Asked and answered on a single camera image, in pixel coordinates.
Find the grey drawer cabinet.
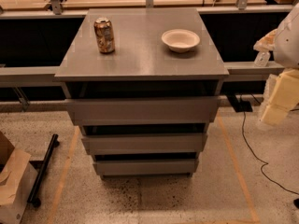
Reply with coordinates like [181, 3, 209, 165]
[55, 8, 228, 163]

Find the black floor plug box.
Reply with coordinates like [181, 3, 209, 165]
[226, 94, 253, 113]

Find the clear sanitizer pump bottle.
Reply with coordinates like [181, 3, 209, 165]
[254, 51, 271, 67]

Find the black floor cable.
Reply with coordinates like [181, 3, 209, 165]
[240, 94, 299, 196]

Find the grey bottom drawer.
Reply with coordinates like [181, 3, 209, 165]
[93, 159, 199, 176]

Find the grey drawer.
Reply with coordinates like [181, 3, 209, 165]
[93, 159, 199, 176]
[82, 133, 207, 155]
[66, 97, 218, 126]

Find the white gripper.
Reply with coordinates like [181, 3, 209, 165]
[253, 29, 299, 126]

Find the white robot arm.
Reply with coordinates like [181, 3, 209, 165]
[253, 4, 299, 126]

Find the grey metal rail frame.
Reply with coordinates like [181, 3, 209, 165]
[0, 5, 293, 87]

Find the grey top drawer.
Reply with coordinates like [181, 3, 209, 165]
[66, 97, 218, 126]

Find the crumpled soda can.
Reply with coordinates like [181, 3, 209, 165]
[93, 17, 115, 54]

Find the cardboard box with paper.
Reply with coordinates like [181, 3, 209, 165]
[0, 132, 37, 224]

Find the black metal bar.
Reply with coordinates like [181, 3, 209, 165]
[27, 133, 60, 208]

